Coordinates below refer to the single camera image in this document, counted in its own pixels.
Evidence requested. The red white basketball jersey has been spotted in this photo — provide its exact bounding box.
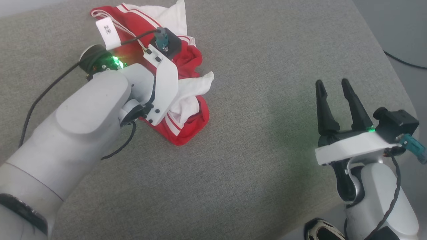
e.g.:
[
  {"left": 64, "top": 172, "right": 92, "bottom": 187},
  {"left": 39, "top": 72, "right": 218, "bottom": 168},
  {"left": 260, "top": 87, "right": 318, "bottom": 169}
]
[{"left": 90, "top": 0, "right": 215, "bottom": 146}]

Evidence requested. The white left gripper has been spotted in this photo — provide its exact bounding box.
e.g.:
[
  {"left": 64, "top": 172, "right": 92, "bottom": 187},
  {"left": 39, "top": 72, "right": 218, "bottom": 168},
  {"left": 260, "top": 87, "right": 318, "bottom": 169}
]
[{"left": 143, "top": 44, "right": 179, "bottom": 126}]

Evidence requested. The white paper size tag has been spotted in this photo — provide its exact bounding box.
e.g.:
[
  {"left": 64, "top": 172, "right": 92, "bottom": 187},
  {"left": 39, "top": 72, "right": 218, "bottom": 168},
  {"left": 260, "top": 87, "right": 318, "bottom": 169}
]
[{"left": 95, "top": 17, "right": 121, "bottom": 51}]

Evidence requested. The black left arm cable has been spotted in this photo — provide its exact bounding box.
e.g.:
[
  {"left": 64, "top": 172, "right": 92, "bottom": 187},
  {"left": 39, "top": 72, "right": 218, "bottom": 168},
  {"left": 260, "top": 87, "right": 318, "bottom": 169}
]
[{"left": 18, "top": 28, "right": 167, "bottom": 160}]

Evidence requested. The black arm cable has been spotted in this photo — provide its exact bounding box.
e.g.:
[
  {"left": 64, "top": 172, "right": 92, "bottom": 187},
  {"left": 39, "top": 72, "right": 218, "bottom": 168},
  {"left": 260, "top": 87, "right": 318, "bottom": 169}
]
[
  {"left": 18, "top": 28, "right": 167, "bottom": 160},
  {"left": 365, "top": 147, "right": 403, "bottom": 240}
]

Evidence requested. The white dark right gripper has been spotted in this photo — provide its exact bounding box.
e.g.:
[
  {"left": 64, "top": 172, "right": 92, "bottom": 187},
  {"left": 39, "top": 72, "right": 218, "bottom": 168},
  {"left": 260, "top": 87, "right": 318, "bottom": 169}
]
[{"left": 315, "top": 79, "right": 401, "bottom": 166}]

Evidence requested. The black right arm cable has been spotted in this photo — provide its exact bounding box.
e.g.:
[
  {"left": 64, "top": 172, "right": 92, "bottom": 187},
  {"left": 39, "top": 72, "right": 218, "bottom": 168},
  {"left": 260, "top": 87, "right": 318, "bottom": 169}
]
[{"left": 365, "top": 147, "right": 403, "bottom": 240}]

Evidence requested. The black floor cable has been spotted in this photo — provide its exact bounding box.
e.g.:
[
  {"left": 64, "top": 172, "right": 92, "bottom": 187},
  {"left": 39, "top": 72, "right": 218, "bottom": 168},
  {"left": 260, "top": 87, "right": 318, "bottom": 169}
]
[{"left": 383, "top": 50, "right": 427, "bottom": 70}]

